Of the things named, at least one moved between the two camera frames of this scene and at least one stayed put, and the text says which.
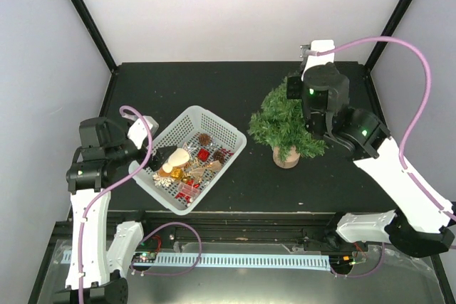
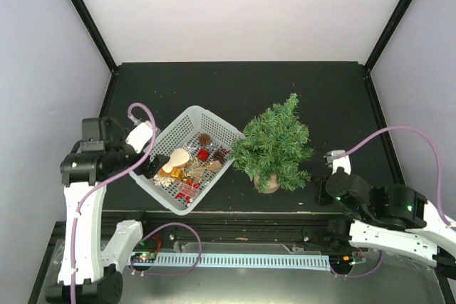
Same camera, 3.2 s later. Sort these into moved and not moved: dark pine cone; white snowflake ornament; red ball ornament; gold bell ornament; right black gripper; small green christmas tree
Moved: right black gripper; small green christmas tree
Not moved: dark pine cone; white snowflake ornament; red ball ornament; gold bell ornament
